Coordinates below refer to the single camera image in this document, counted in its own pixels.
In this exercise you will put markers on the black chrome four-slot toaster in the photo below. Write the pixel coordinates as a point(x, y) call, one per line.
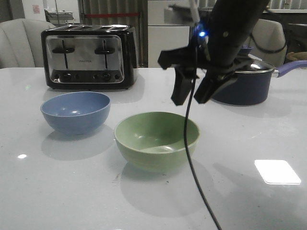
point(90, 57)

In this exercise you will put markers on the blue bowl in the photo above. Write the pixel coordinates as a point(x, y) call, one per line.
point(76, 113)

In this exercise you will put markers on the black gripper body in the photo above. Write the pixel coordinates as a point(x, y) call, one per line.
point(190, 57)

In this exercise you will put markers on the dark counter white top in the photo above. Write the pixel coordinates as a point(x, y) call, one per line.
point(287, 16)

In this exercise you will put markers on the beige upholstered chair right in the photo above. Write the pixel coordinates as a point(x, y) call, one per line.
point(268, 42)

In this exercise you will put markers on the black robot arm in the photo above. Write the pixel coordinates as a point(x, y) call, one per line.
point(215, 41)

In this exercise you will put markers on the glass lid blue knob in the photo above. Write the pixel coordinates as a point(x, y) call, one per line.
point(257, 66)

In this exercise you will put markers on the beige upholstered chair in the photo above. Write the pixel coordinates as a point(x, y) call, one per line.
point(20, 43)
point(268, 42)

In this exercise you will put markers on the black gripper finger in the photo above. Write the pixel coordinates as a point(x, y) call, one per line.
point(184, 77)
point(211, 84)

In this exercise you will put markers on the light green bowl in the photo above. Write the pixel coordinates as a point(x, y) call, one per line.
point(154, 141)

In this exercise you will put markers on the dark blue saucepan purple handle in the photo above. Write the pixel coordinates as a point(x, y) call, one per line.
point(253, 88)

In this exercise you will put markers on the white refrigerator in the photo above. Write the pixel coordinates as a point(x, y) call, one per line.
point(163, 32)

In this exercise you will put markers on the beige upholstered chair left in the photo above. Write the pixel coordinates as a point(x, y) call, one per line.
point(20, 43)

